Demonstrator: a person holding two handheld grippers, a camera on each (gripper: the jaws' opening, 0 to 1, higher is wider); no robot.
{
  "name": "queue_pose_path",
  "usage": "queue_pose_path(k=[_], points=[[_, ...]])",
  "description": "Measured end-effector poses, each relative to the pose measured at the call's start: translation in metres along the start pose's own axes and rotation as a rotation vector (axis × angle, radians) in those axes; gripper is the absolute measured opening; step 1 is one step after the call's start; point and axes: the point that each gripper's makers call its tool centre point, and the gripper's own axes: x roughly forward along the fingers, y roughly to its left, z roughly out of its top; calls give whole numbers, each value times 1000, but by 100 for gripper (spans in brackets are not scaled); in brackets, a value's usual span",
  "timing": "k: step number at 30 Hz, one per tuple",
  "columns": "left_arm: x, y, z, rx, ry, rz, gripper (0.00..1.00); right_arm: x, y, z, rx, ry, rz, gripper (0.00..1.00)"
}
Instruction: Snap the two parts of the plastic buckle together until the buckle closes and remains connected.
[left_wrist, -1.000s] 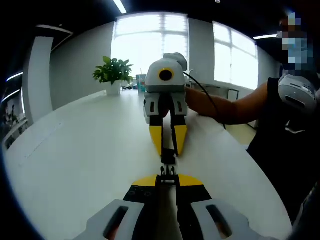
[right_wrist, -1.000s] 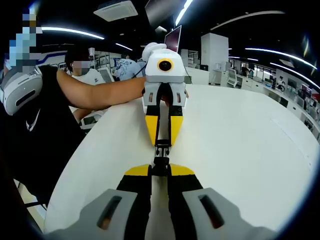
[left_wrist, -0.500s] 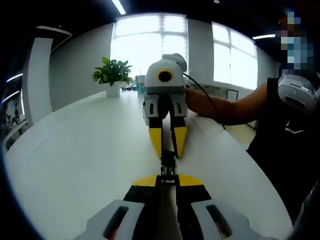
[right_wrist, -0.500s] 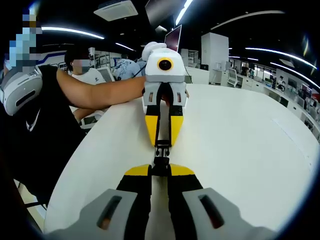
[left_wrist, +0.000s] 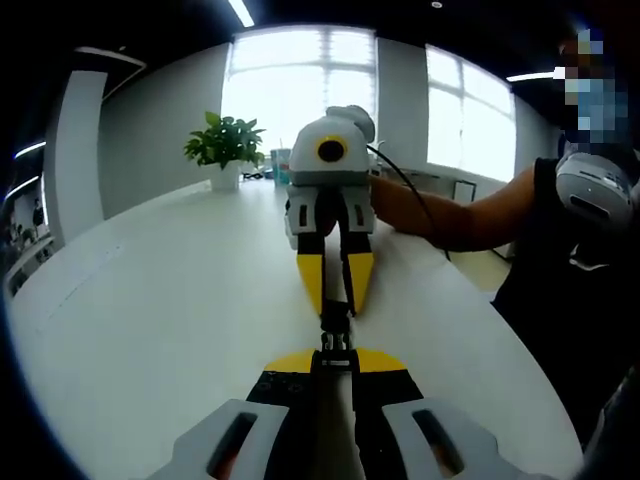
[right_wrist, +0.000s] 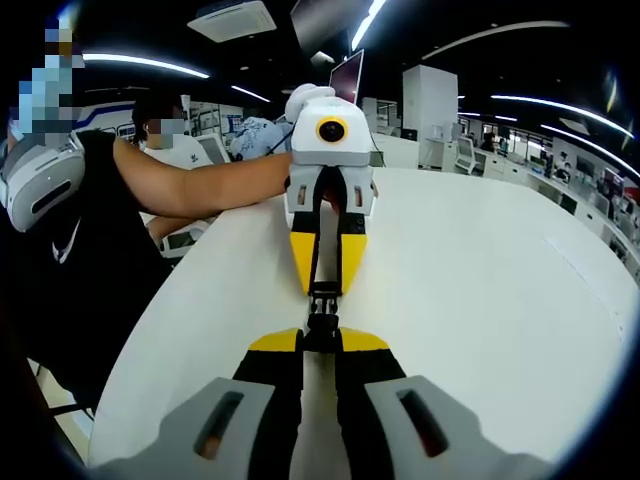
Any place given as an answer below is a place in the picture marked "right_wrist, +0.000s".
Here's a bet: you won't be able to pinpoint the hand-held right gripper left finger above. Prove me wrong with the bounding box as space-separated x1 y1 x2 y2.
89 327 305 480

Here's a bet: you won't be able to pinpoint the white office chair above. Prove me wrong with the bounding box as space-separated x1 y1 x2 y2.
453 136 478 176

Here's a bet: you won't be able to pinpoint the person's left hand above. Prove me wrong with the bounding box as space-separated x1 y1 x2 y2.
322 180 347 215

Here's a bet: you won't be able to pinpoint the white grey worn device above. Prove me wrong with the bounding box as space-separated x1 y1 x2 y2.
0 130 87 234

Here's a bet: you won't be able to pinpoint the ceiling air conditioner unit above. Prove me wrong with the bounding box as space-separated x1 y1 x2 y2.
186 0 278 44

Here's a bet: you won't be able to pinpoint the computer monitor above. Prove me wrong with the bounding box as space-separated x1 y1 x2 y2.
327 48 367 108

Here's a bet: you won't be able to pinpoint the blue white patterned bag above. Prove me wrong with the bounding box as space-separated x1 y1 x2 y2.
228 114 297 162

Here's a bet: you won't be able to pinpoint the black plastic buckle part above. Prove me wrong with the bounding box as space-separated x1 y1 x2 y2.
300 312 345 355

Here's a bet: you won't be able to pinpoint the row of white office desks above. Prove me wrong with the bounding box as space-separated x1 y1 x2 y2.
469 143 640 282

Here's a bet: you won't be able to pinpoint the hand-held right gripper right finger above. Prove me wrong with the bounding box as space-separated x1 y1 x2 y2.
338 325 557 480

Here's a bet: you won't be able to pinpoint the person in black vest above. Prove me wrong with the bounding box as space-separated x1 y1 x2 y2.
0 128 177 419

